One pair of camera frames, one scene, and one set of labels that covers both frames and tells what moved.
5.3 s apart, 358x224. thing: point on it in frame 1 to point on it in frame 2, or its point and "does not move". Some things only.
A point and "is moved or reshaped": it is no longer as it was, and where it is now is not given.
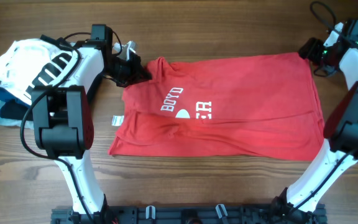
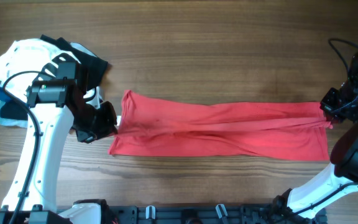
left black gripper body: x=130 y=70 to x=101 y=121
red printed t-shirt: x=263 y=106 is moved or reshaped
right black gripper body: x=309 y=50 to x=332 y=101
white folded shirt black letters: x=26 y=64 does not move
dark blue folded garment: x=5 y=95 does not move
